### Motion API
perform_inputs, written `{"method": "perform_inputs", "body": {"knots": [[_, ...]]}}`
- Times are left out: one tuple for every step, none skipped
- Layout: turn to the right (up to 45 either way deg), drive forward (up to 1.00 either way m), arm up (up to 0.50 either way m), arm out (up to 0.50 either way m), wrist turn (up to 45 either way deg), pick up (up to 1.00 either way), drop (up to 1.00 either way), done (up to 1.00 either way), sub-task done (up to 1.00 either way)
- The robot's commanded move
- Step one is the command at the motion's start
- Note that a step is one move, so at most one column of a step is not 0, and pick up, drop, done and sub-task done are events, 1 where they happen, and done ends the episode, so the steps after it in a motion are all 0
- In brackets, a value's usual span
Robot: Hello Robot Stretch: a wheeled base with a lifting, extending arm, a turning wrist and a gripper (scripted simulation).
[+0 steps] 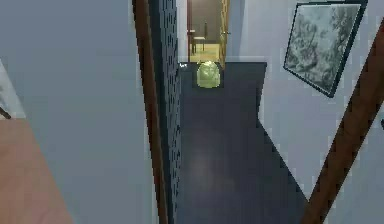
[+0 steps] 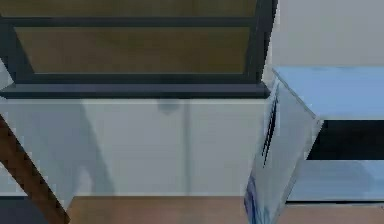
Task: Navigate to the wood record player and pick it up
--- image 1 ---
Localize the dark wood chair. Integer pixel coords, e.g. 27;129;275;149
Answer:
191;21;209;54

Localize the white room door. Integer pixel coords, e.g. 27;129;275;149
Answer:
0;59;27;120

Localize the yellow wood room door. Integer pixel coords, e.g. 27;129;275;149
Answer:
218;0;231;70

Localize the dark blue room door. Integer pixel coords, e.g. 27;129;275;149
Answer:
147;0;184;224

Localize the black framed grey picture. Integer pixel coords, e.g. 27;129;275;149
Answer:
283;0;369;99

